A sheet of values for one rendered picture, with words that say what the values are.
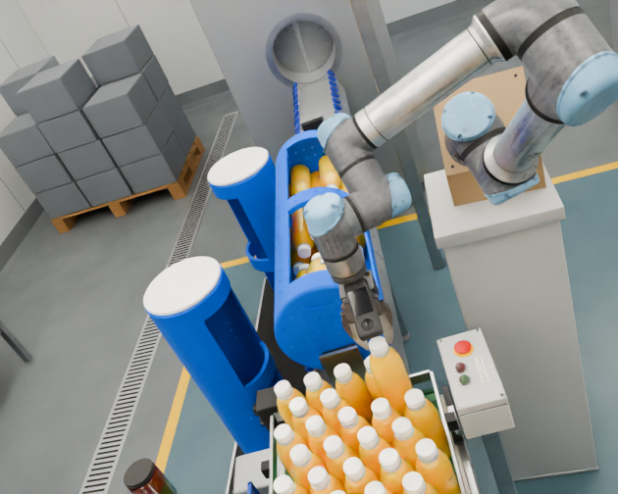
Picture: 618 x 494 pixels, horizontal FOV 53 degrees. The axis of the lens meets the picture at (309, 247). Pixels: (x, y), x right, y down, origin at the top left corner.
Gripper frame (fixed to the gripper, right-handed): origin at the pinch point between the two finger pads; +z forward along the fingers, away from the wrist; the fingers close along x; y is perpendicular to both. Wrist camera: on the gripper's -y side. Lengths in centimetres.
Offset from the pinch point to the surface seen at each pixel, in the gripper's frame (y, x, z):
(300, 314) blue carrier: 21.0, 17.8, 3.7
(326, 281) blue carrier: 22.8, 9.2, -2.0
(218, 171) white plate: 143, 57, 18
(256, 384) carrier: 59, 55, 61
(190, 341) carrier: 56, 65, 30
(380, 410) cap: -7.9, 3.7, 10.4
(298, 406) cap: -1.0, 21.4, 10.4
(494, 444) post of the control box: -4.4, -16.6, 36.2
